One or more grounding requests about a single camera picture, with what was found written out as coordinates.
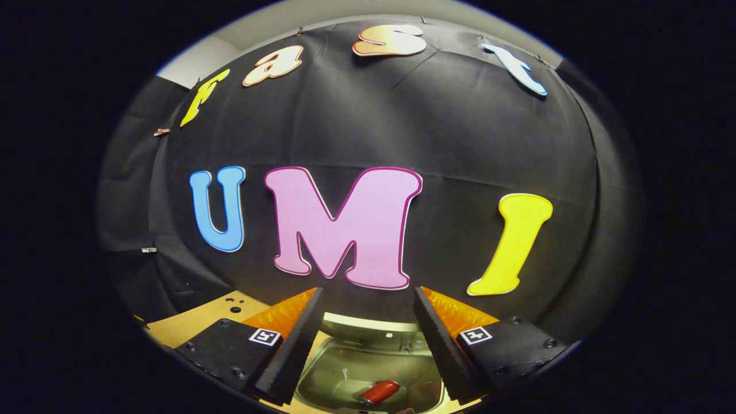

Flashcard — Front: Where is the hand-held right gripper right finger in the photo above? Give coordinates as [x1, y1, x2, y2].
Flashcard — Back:
[412, 286, 571, 404]

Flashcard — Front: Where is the wooden desktop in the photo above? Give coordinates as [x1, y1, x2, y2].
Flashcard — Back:
[144, 290, 478, 414]

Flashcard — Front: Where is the pale green desktop garbage bin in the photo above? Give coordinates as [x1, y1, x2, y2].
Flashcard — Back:
[294, 312, 450, 414]

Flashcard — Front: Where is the red pop can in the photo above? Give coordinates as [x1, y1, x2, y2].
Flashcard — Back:
[358, 380, 401, 407]

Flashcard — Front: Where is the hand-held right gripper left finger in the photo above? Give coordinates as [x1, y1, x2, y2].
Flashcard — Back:
[174, 286, 325, 405]

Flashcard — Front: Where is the black backdrop cloth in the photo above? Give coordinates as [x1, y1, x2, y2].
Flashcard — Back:
[98, 20, 645, 346]

